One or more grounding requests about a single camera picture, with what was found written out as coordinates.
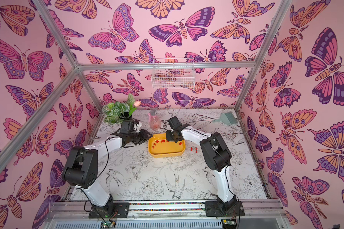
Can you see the white wire basket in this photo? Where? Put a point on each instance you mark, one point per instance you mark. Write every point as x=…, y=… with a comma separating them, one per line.
x=173, y=78

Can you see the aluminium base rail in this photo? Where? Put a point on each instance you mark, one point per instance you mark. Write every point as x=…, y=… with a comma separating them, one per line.
x=175, y=209

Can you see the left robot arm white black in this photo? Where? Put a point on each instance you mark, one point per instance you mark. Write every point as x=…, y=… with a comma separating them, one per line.
x=81, y=169

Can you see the yellow plastic storage tray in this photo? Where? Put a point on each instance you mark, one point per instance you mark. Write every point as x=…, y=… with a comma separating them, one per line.
x=159, y=146

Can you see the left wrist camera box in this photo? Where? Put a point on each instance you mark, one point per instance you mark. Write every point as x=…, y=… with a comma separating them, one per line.
x=130, y=127

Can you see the aluminium frame post right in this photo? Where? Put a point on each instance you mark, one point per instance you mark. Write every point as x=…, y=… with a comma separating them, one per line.
x=273, y=28

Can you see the aluminium frame top bar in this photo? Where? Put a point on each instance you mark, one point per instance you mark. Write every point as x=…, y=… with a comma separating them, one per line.
x=181, y=65

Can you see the green artificial plant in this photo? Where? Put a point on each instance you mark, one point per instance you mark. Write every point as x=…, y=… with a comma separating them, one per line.
x=117, y=112

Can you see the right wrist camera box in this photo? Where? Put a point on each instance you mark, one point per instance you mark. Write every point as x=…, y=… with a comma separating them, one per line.
x=176, y=125

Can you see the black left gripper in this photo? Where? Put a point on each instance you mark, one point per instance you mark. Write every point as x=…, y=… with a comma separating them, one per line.
x=144, y=136

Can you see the aluminium frame post left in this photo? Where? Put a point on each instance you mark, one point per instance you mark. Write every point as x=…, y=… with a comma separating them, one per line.
x=56, y=29

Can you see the pink spray bottle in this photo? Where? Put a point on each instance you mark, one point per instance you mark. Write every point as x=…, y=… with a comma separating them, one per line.
x=154, y=120

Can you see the aluminium frame post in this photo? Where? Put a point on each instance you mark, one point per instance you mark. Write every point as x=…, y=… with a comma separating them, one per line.
x=56, y=29
x=273, y=28

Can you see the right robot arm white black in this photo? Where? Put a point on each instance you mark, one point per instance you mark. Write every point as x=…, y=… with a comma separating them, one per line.
x=217, y=157

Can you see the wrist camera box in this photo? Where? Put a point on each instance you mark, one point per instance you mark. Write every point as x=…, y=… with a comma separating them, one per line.
x=176, y=125
x=130, y=127

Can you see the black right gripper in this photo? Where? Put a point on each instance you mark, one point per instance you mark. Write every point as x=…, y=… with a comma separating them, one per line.
x=175, y=135

